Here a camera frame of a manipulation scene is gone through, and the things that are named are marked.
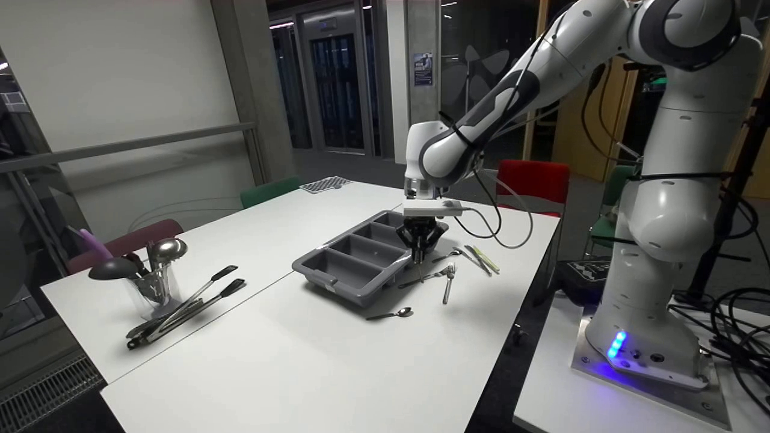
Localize checkerboard calibration sheet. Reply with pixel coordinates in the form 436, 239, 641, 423
300, 174, 353, 195

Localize white plastic knife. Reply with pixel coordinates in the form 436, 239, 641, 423
460, 243, 492, 280

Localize grey metal handrail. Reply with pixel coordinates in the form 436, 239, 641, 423
0, 120, 260, 178

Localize dark red chair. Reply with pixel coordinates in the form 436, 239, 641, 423
65, 216, 188, 276

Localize yellow-green plastic knife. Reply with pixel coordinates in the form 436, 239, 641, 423
468, 243, 503, 276

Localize purple kitchen utensil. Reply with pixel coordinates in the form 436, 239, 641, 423
65, 223, 119, 267

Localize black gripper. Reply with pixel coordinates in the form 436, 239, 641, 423
397, 215, 450, 263

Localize grey plastic cutlery tray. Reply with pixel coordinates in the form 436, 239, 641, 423
288, 209, 452, 308

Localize small dark metal spoon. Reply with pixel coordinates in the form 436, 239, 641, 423
362, 306, 416, 323

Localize black tripod stand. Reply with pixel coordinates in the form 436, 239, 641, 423
682, 74, 770, 311

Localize black-tipped metal tongs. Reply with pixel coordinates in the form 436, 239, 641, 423
123, 263, 249, 353

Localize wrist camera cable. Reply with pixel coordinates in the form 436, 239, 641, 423
436, 110, 536, 252

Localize bright red chair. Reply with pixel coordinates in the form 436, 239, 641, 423
492, 157, 573, 220

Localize silver ladle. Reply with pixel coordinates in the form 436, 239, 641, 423
143, 235, 193, 280

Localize green chair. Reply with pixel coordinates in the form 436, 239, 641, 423
238, 174, 302, 213
586, 163, 645, 252

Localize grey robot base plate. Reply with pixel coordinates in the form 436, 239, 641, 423
570, 312, 733, 430

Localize wall poster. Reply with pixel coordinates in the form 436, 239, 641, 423
412, 50, 436, 90

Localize black cable bundle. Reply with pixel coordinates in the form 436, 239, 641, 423
671, 190, 770, 419

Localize metal floor grille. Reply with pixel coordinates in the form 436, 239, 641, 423
0, 351, 105, 433

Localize black control box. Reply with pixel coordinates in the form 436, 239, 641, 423
556, 255, 613, 308

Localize black ladle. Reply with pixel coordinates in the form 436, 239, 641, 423
84, 252, 151, 284

